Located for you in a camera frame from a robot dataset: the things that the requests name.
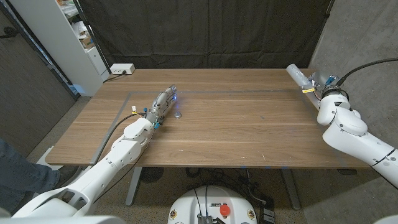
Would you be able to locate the brown cardboard box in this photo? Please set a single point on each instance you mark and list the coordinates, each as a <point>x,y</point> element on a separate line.
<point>87,42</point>

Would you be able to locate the clear plastic wrap roll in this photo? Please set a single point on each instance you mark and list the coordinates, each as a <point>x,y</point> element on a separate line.
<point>295,74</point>

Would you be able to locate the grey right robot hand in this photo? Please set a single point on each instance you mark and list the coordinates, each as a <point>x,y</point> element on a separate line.
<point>323,82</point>

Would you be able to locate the black backdrop stand pole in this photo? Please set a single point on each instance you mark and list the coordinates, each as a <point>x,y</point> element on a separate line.
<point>93,40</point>

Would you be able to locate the white power outlet box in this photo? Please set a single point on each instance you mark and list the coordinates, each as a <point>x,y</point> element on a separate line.
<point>122,68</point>

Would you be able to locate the white shelf cabinet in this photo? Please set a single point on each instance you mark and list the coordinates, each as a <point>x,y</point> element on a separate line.
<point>56,34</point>

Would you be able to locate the black round floor fan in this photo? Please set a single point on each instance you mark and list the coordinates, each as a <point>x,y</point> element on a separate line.
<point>151,174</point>

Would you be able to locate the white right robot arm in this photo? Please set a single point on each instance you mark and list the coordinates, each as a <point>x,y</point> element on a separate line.
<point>354,140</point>

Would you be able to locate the grey table leg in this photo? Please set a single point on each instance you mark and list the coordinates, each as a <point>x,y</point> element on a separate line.
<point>292,189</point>
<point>133,186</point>

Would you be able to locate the black floor power strip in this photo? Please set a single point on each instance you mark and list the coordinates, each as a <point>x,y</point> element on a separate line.
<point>268,214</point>

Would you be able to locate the black curtain backdrop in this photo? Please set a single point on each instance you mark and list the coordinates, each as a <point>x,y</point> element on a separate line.
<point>205,31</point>

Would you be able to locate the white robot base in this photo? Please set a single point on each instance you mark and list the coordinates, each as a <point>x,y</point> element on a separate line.
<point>192,205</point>

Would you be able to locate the red emergency stop button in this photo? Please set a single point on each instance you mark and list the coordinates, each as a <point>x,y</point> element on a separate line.
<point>225,210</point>

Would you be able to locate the person's leg in jeans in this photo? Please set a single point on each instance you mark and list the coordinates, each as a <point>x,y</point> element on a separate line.
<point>18,174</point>

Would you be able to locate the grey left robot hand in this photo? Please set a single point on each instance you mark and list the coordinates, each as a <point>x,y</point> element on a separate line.
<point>160,104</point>

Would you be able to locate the small silver cap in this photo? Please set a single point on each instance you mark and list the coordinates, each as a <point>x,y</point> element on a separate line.
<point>177,114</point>

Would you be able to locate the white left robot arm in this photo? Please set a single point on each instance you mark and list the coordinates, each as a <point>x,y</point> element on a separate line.
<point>122,154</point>

